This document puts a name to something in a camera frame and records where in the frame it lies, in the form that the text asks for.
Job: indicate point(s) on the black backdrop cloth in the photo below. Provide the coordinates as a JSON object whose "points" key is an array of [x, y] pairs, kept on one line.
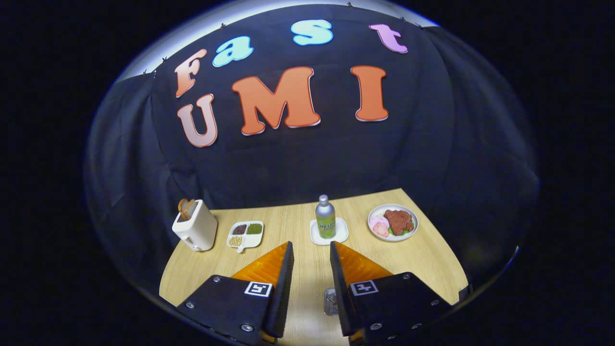
{"points": [[307, 163]]}

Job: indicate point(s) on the toasted bread slice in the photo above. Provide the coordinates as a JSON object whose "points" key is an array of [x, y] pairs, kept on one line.
{"points": [[190, 210], [182, 206]]}

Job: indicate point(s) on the brown fried meat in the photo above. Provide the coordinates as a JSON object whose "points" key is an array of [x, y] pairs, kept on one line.
{"points": [[399, 221]]}

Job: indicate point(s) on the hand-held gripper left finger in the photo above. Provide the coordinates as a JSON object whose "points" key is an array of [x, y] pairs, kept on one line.
{"points": [[283, 288]]}

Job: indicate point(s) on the white toaster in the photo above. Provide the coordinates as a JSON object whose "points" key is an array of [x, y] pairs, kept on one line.
{"points": [[199, 230]]}

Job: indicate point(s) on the white oval plate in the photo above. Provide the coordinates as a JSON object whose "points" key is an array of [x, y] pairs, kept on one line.
{"points": [[391, 206]]}

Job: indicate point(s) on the white square coaster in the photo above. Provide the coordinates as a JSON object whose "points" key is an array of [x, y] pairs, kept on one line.
{"points": [[342, 235]]}

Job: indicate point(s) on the pile of red beans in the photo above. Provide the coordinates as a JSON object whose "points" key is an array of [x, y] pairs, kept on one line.
{"points": [[239, 229]]}

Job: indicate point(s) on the white divided dish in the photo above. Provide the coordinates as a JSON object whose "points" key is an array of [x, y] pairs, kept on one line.
{"points": [[253, 240]]}

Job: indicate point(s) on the green label metal bottle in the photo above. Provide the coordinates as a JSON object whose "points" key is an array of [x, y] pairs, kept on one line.
{"points": [[325, 218]]}

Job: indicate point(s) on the pale pink ham slice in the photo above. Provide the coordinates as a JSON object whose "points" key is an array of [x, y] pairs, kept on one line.
{"points": [[377, 221]]}

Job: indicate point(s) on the row of black cloth clips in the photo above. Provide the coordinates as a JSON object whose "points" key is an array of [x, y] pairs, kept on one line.
{"points": [[222, 25]]}

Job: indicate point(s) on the pile of yellow beans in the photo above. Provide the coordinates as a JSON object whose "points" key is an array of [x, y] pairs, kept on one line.
{"points": [[235, 240]]}

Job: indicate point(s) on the pile of green beans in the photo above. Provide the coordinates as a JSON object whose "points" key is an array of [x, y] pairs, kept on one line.
{"points": [[254, 228]]}

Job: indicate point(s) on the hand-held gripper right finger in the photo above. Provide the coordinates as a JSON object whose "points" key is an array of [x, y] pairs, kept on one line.
{"points": [[338, 288]]}

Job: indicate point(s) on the green lettuce leaf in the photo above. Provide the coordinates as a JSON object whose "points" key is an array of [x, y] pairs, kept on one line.
{"points": [[406, 232]]}

